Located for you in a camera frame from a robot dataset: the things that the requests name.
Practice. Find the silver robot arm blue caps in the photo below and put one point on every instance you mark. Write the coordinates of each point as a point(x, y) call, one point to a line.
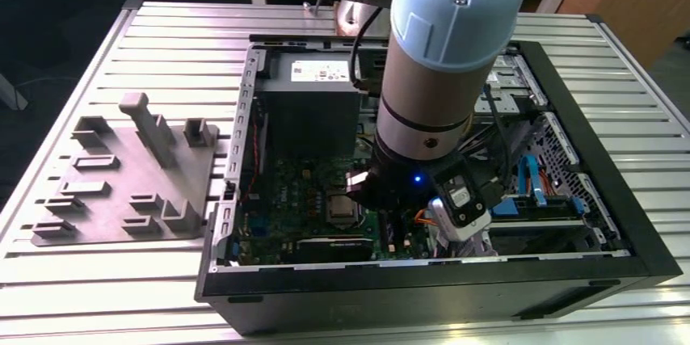
point(447, 38)

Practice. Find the grey parts rack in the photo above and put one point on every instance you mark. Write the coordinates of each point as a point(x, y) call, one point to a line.
point(135, 167)

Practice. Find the black graphics card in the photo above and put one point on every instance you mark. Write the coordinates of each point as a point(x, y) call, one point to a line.
point(331, 249)

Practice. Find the grey power supply unit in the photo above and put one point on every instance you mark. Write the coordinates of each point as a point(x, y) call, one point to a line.
point(307, 119)

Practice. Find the wooden cabinet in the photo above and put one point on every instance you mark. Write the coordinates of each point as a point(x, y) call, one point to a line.
point(630, 5)

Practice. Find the green motherboard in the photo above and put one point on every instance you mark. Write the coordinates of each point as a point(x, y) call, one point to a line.
point(297, 199)

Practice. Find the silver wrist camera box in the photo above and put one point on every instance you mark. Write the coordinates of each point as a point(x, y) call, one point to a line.
point(458, 215)

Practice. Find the silver drive cage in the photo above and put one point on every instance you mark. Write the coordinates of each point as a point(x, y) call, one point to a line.
point(512, 94)

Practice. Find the black open PC case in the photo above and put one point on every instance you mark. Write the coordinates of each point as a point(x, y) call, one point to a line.
point(431, 304)

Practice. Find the silver CPU in socket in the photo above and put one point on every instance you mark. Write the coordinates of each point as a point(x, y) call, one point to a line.
point(341, 207)

